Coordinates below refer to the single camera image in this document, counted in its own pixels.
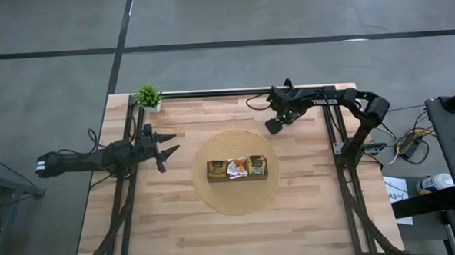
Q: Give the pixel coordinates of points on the white wipes canister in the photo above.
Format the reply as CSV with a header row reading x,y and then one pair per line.
x,y
434,183

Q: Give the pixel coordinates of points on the green yellow tea packet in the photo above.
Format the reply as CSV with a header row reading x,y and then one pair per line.
x,y
256,158
257,168

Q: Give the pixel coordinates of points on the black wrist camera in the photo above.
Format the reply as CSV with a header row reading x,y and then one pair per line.
x,y
290,116

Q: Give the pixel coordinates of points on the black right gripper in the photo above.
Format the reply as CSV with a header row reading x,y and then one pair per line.
x,y
288,100

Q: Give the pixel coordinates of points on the green plant in white pot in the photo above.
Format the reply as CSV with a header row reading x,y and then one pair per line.
x,y
148,96

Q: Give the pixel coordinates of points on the black frame clamp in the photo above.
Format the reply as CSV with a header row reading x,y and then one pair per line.
x,y
288,82

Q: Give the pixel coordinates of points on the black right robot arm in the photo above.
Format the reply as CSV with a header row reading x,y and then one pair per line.
x,y
376,109

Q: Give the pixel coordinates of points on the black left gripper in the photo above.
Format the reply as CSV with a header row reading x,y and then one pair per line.
x,y
149,148

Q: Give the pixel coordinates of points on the orange yellow tea packet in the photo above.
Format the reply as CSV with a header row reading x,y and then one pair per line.
x,y
217,168

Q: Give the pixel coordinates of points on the black power box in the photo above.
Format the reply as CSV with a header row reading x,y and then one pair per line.
x,y
407,147

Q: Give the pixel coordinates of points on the black shelf bar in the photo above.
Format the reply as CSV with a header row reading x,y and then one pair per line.
x,y
427,202

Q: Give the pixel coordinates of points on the round woven straw placemat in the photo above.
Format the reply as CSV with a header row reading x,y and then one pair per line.
x,y
234,200

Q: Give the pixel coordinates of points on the grey metal stand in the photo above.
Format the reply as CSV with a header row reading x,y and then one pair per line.
x,y
22,187

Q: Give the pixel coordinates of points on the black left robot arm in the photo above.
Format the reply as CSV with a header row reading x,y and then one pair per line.
x,y
79,161

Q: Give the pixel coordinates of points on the white paper sheet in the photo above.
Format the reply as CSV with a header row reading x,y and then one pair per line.
x,y
391,185

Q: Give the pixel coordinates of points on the brown wooden tea caddy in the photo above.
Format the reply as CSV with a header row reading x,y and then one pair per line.
x,y
214,179

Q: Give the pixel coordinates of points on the black metal table frame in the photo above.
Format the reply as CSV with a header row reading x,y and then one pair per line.
x,y
210,94

